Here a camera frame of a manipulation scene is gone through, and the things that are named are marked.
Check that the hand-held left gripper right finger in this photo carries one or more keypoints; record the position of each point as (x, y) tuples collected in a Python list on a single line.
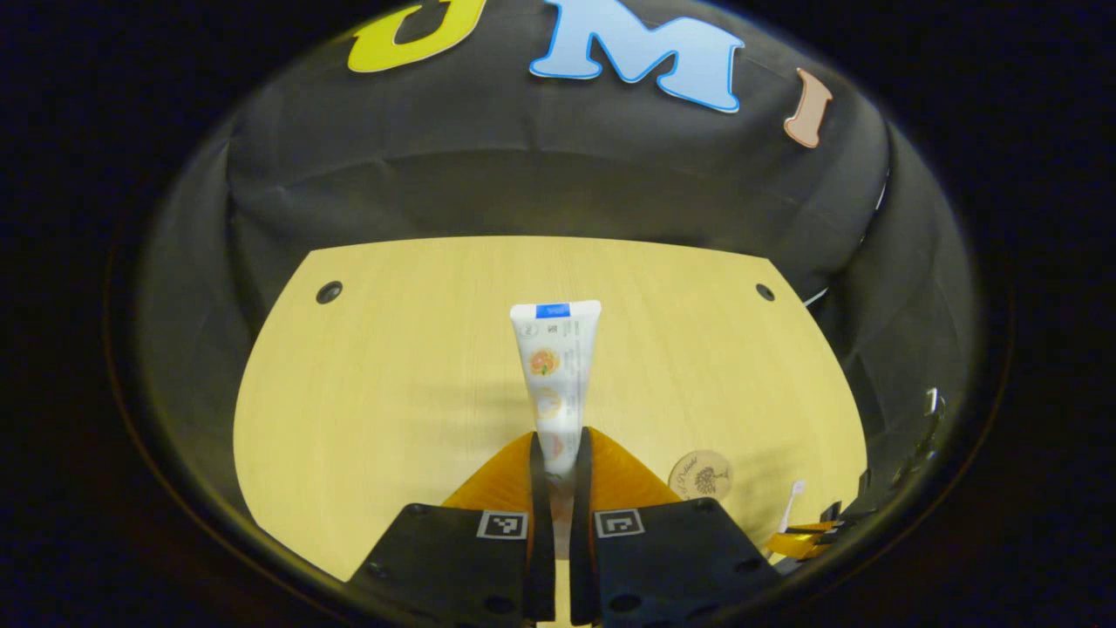
[(582, 541)]

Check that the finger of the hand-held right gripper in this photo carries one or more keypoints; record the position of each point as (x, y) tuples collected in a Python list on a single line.
[(798, 541)]

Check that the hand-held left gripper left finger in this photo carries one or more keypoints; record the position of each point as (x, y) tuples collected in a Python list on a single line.
[(540, 541)]

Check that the white toothbrush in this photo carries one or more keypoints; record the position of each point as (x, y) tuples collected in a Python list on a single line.
[(792, 506)]

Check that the round wooden coaster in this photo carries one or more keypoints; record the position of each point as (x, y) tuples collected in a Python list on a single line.
[(700, 475)]

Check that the white toothpaste tube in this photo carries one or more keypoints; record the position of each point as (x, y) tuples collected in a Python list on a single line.
[(554, 375)]

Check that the black backdrop cloth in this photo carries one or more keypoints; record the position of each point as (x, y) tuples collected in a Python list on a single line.
[(523, 174)]

